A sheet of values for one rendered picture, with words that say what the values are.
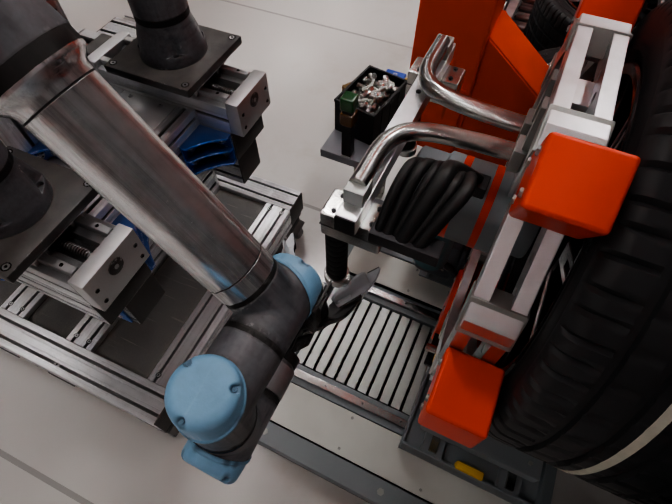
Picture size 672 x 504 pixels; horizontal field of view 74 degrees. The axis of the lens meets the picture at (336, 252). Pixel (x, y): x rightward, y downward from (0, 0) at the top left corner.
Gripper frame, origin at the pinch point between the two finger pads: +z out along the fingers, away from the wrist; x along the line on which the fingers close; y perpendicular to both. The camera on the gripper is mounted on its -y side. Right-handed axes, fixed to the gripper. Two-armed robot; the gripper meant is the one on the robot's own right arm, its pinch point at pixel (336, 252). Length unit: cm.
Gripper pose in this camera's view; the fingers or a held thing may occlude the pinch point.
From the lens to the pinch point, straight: 71.3
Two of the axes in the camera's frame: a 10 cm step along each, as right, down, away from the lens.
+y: 0.0, -5.4, -8.4
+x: -9.0, -3.6, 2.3
